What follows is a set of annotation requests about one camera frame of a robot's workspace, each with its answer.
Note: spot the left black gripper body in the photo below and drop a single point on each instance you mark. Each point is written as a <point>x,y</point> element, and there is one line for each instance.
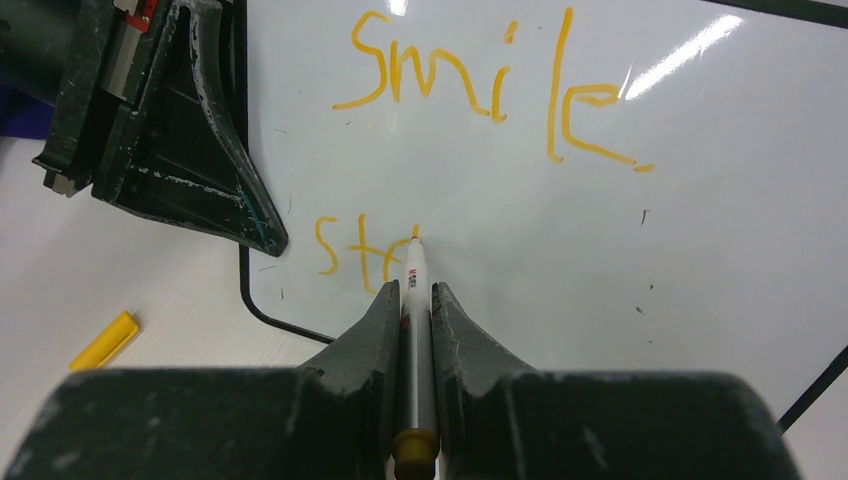
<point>98,64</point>

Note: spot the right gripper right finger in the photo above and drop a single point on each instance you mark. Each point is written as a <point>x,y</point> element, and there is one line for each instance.
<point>502,419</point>

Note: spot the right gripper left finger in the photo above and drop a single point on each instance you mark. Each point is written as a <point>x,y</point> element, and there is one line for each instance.
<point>329,418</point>

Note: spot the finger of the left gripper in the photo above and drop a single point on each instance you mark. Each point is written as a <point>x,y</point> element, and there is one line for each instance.
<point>178,150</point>

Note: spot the white marker pen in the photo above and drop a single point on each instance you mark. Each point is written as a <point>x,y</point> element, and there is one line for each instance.
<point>416,444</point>

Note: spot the yellow marker cap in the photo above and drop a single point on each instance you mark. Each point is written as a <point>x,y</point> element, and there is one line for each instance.
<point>108,344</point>

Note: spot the black framed whiteboard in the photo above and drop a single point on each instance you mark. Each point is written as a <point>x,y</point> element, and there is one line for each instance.
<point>604,185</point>

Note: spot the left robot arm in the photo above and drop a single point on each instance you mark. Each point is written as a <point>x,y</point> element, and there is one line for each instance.
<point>149,103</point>

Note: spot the purple cloth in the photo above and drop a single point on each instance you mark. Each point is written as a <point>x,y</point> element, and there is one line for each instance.
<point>23,116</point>

